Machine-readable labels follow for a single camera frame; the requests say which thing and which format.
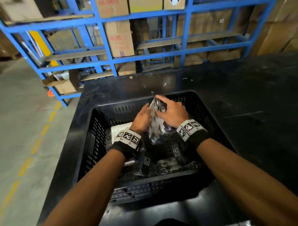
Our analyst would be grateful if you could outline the person's right hand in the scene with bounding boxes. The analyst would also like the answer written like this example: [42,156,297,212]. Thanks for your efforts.
[155,94,189,129]

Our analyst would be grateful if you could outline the person's left hand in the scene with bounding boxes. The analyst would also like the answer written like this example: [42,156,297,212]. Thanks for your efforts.
[129,103,152,136]

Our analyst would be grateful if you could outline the black plastic crate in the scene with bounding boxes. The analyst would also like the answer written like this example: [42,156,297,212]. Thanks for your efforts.
[77,91,237,206]

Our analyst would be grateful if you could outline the person's left forearm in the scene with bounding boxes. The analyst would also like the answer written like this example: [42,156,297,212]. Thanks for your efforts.
[43,149,126,226]

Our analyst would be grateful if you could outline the person's right forearm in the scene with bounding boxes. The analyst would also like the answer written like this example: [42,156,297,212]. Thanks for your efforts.
[196,138,298,226]

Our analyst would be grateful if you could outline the small plain cardboard box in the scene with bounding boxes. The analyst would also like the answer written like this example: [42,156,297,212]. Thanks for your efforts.
[115,61,137,76]

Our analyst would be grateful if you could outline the tall red printed cardboard box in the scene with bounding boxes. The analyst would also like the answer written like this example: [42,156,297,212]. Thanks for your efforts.
[104,20,135,58]

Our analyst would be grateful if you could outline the plastic wrapped carton pallet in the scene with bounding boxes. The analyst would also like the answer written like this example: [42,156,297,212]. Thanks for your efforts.
[173,9,247,67]

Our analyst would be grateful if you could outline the diamond label cardboard box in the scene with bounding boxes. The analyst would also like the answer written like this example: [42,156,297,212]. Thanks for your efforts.
[164,0,186,11]

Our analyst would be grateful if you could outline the yellow striped cardboard box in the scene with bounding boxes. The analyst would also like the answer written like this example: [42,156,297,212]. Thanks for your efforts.
[128,0,163,14]

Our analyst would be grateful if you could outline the red lettered cardboard box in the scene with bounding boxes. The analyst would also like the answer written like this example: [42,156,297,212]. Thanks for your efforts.
[95,0,129,19]

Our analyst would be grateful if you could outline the stack of brown cartons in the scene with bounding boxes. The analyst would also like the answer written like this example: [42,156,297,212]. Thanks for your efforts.
[246,0,298,57]
[0,30,21,61]

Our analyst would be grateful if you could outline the blue metal shelf rack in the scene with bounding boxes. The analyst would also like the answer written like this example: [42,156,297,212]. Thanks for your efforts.
[0,0,278,107]

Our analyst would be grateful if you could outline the large open cardboard box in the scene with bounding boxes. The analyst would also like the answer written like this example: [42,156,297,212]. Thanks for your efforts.
[0,0,43,23]

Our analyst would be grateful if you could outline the right wrist strap with markers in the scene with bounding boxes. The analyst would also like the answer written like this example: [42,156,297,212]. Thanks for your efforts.
[176,119,212,152]

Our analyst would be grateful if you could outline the wrist strap with markers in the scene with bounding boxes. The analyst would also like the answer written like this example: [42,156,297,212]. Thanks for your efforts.
[176,119,212,152]
[109,129,142,160]

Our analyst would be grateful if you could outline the left wrist strap with markers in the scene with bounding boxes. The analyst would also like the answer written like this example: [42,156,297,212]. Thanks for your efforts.
[109,129,142,160]

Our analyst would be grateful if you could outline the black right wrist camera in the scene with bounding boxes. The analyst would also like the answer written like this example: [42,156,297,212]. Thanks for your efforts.
[171,142,194,166]

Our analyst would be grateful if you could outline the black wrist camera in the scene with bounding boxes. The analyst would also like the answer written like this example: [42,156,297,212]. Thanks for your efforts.
[171,142,194,166]
[135,149,152,177]

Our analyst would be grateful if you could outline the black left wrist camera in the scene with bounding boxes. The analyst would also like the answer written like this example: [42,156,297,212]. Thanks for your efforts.
[135,149,152,177]

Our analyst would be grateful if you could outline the yellow post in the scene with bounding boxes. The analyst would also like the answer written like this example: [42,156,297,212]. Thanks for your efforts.
[29,30,59,67]

